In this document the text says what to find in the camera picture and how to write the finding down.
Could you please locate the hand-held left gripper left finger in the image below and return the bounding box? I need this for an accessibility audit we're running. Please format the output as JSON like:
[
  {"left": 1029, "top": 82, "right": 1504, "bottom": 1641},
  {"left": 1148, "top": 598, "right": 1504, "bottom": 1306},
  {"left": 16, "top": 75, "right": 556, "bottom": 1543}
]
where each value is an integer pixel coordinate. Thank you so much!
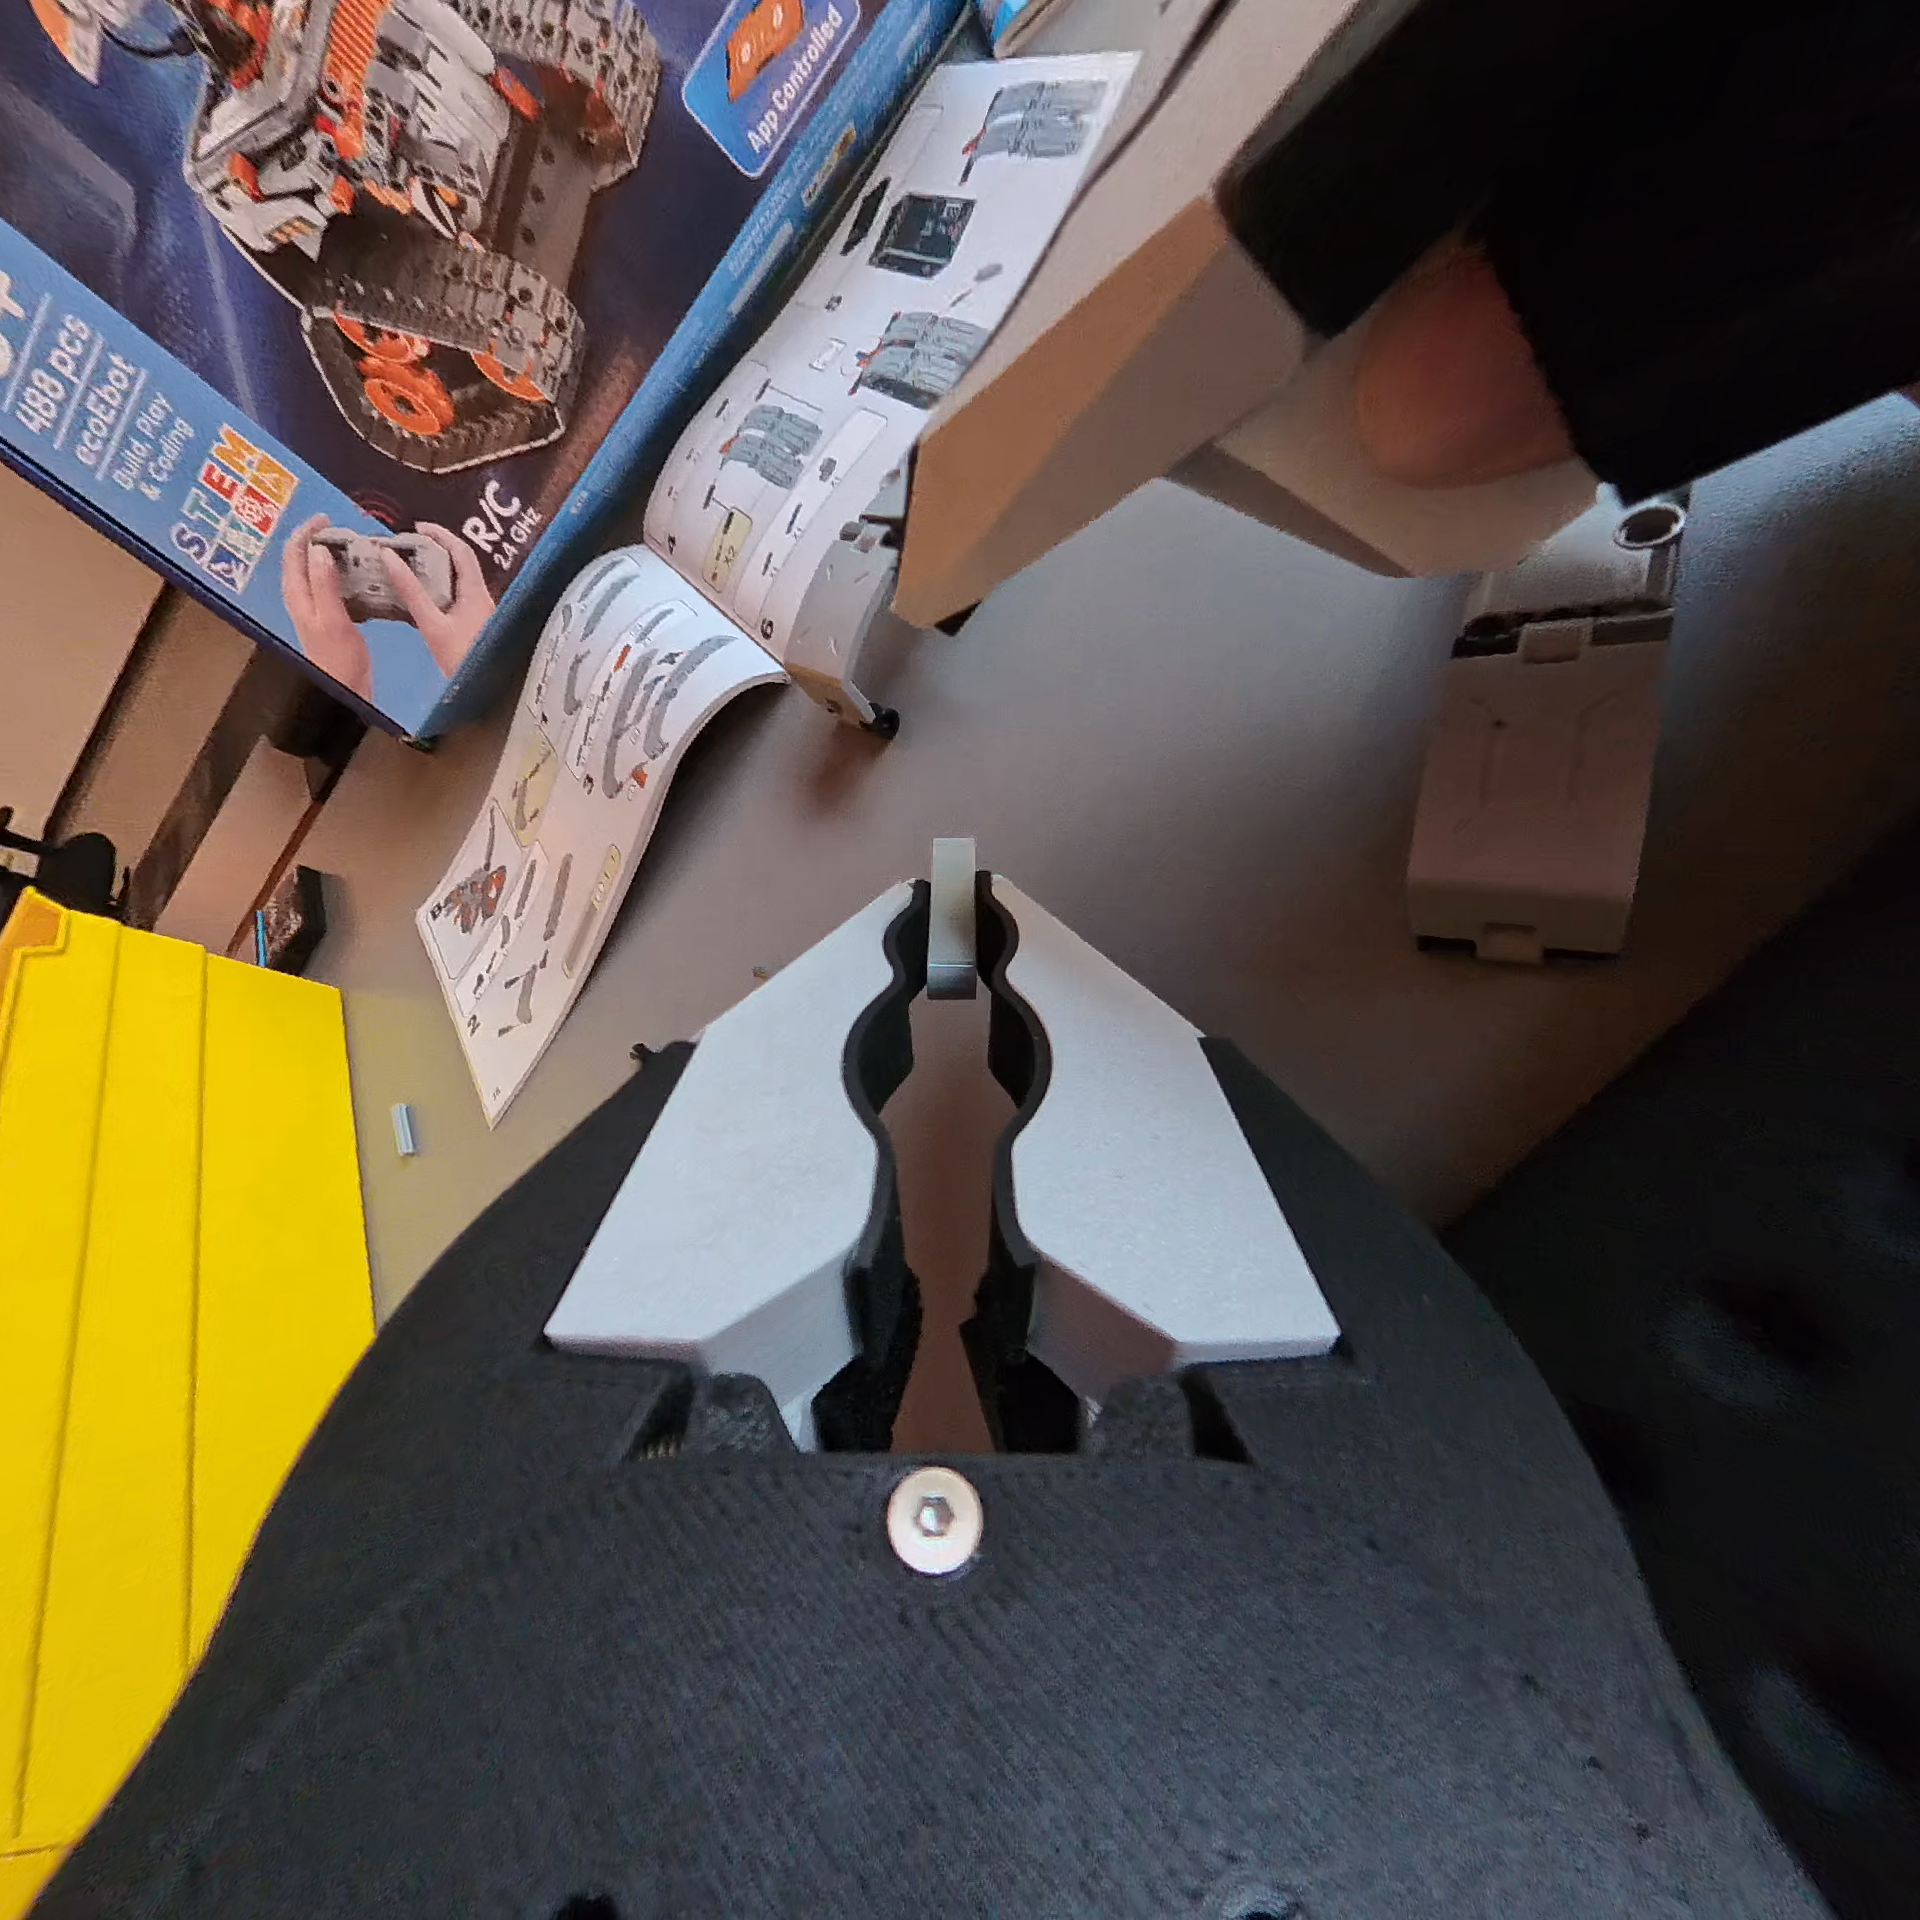
[{"left": 543, "top": 879, "right": 923, "bottom": 1454}]

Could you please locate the grey desk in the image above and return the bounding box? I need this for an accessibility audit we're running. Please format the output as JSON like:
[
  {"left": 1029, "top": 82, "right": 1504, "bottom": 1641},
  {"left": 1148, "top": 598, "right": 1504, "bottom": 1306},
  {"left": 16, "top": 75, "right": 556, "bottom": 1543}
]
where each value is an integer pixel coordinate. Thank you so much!
[{"left": 150, "top": 45, "right": 1920, "bottom": 1321}]

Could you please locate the small grey toy brick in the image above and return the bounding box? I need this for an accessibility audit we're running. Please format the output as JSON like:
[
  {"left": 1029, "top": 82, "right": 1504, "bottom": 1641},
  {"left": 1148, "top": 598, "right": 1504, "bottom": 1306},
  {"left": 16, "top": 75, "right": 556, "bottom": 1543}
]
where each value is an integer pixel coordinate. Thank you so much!
[{"left": 927, "top": 835, "right": 980, "bottom": 1001}]

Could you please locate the blue toy robot kit box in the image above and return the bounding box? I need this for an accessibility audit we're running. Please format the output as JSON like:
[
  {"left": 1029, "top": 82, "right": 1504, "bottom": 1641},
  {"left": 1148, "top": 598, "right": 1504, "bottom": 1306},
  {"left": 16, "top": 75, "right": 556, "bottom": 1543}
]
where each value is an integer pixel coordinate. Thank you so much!
[{"left": 0, "top": 0, "right": 970, "bottom": 744}]

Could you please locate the grey toy panel assembly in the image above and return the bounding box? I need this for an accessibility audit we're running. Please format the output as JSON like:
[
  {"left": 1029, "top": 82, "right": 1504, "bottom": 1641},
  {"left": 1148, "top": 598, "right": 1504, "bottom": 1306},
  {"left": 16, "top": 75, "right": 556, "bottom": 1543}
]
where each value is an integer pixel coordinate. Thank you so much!
[
  {"left": 783, "top": 457, "right": 911, "bottom": 741},
  {"left": 1408, "top": 503, "right": 1688, "bottom": 963}
]

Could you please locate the person's right hand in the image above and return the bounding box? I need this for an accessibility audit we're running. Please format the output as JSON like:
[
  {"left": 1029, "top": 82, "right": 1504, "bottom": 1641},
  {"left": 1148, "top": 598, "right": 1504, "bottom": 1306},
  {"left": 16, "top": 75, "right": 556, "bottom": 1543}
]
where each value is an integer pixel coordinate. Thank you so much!
[{"left": 1357, "top": 247, "right": 1607, "bottom": 489}]

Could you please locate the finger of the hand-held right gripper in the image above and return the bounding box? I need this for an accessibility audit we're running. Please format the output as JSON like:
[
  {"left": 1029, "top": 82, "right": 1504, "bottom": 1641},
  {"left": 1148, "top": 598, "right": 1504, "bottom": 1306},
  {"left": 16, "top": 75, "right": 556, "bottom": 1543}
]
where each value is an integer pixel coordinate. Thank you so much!
[{"left": 891, "top": 0, "right": 1604, "bottom": 634}]

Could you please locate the small black box blue stripe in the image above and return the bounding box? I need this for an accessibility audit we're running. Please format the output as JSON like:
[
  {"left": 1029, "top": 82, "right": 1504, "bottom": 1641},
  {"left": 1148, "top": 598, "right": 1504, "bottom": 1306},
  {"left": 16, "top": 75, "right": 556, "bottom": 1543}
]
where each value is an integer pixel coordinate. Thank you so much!
[{"left": 251, "top": 866, "right": 328, "bottom": 976}]

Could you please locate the yellow plastic bin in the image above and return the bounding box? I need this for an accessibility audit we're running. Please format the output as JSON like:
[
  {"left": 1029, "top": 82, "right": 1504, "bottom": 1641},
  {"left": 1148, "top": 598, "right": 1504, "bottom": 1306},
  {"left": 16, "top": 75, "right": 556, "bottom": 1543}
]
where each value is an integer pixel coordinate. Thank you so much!
[{"left": 0, "top": 885, "right": 378, "bottom": 1920}]

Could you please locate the open instruction booklet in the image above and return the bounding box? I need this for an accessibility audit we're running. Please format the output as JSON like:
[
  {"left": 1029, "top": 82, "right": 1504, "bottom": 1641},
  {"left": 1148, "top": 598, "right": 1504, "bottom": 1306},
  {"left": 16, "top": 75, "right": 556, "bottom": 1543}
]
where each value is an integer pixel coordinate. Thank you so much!
[{"left": 416, "top": 51, "right": 1144, "bottom": 1126}]

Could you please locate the black perforated chair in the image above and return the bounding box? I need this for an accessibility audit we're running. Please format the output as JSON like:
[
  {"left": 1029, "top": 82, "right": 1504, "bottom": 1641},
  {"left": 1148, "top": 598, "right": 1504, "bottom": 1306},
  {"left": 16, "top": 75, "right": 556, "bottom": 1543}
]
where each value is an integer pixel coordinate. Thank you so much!
[{"left": 1440, "top": 816, "right": 1920, "bottom": 1920}]

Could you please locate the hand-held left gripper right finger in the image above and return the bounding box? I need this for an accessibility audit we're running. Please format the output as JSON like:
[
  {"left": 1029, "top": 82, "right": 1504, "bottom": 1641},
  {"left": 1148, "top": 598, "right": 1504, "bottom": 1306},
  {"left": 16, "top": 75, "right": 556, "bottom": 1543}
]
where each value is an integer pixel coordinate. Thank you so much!
[{"left": 975, "top": 873, "right": 1341, "bottom": 1454}]

